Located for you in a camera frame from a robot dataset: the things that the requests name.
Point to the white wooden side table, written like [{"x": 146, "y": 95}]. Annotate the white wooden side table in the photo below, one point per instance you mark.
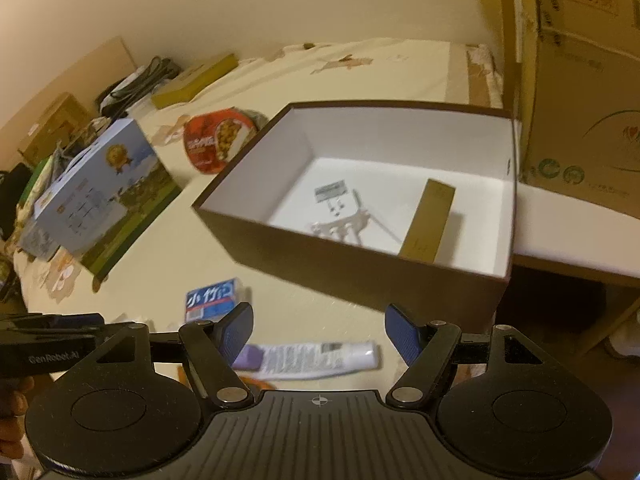
[{"x": 575, "y": 240}]

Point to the person's left hand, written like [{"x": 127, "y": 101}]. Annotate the person's left hand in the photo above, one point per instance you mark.
[{"x": 12, "y": 410}]

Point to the tall cardboard panel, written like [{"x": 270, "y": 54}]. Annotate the tall cardboard panel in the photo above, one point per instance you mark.
[{"x": 517, "y": 20}]

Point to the blue and white packet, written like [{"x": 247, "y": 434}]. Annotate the blue and white packet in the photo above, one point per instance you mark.
[{"x": 212, "y": 300}]

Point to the gold carton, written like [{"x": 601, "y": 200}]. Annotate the gold carton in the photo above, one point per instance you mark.
[{"x": 429, "y": 220}]

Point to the small cardboard box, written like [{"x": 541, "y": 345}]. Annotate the small cardboard box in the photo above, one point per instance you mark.
[{"x": 55, "y": 125}]

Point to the large cardboard box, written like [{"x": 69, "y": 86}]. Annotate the large cardboard box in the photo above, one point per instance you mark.
[{"x": 585, "y": 85}]

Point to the cardboard sheet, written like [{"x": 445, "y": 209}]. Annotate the cardboard sheet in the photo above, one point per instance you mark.
[{"x": 75, "y": 80}]

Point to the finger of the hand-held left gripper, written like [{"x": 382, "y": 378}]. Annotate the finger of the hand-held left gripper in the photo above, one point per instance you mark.
[{"x": 60, "y": 320}]

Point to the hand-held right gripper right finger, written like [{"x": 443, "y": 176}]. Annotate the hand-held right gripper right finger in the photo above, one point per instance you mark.
[{"x": 402, "y": 332}]

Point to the cream printed bedsheet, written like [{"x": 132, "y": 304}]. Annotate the cream printed bedsheet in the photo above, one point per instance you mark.
[{"x": 350, "y": 75}]

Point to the dark bag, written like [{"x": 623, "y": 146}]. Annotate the dark bag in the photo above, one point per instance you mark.
[{"x": 12, "y": 200}]

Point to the olive flat box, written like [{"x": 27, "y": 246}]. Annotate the olive flat box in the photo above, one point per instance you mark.
[{"x": 192, "y": 82}]

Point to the white hand cream tube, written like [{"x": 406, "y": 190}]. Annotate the white hand cream tube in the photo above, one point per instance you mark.
[{"x": 320, "y": 357}]

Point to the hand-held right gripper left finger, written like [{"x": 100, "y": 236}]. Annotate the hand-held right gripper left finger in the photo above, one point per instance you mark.
[{"x": 236, "y": 332}]

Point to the blue printed carton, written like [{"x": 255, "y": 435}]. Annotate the blue printed carton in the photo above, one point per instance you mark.
[{"x": 100, "y": 195}]

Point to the red round snack tin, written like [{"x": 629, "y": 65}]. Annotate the red round snack tin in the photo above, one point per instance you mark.
[{"x": 215, "y": 140}]

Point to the orange packet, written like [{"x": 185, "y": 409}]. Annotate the orange packet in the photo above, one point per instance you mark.
[{"x": 250, "y": 382}]

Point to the brown box with white inside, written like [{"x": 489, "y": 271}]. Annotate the brown box with white inside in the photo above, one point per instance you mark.
[{"x": 360, "y": 135}]

